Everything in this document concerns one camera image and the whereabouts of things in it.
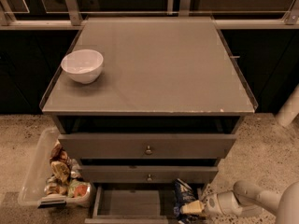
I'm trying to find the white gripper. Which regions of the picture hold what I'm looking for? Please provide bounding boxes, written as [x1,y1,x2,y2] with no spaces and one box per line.
[180,191,242,217]

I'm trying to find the bottom grey drawer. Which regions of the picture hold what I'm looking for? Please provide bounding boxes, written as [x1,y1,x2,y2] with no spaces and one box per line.
[85,183,178,224]

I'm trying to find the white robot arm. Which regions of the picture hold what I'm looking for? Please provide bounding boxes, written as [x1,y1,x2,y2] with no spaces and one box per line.
[174,178,299,224]

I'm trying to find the top grey drawer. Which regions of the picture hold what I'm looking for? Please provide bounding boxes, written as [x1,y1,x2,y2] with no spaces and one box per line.
[58,133,236,159]

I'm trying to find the white ceramic bowl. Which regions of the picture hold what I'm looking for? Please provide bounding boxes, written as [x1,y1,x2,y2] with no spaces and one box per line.
[61,49,104,84]

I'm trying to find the blue chip bag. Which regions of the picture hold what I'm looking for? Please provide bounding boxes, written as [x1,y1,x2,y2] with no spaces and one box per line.
[174,178,199,224]

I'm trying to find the grey drawer cabinet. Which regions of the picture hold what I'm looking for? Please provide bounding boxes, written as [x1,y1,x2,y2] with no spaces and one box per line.
[39,16,259,224]

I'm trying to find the green orange snack package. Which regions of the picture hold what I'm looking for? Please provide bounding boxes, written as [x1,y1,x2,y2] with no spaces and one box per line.
[67,179,89,198]

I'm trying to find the brown snack package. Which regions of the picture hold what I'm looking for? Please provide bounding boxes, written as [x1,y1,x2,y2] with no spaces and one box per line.
[50,142,72,184]

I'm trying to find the silver snack package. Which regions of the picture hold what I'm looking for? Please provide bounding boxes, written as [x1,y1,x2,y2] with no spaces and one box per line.
[45,175,68,195]

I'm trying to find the clear plastic storage bin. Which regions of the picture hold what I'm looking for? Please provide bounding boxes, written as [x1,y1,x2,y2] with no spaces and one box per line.
[18,127,93,208]

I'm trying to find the metal railing frame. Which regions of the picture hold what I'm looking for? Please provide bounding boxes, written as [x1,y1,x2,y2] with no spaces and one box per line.
[0,0,298,30]

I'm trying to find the grey drawer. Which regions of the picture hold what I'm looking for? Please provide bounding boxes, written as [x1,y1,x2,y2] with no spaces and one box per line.
[85,183,178,224]
[80,166,218,183]
[58,133,236,159]

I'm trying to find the middle grey drawer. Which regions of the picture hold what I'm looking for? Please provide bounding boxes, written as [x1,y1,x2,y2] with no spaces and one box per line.
[80,166,218,183]

